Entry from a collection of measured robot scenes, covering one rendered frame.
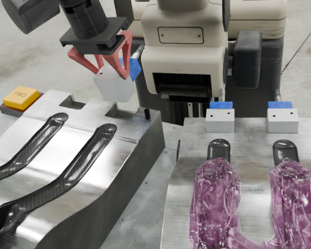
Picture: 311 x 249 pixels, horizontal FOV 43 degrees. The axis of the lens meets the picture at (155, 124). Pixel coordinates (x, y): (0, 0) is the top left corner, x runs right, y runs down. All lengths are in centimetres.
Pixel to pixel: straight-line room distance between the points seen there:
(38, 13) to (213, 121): 34
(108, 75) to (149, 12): 45
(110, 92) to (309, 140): 35
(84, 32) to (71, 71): 211
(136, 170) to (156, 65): 47
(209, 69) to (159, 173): 42
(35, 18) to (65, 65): 225
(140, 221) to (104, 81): 24
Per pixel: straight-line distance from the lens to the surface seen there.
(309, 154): 70
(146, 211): 69
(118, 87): 68
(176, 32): 108
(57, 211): 57
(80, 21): 63
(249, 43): 122
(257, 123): 75
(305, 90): 235
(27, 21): 58
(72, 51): 69
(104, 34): 63
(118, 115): 79
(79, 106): 84
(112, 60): 64
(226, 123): 71
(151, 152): 73
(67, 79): 267
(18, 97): 98
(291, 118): 72
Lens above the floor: 133
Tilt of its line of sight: 39 degrees down
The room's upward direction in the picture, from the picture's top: 9 degrees counter-clockwise
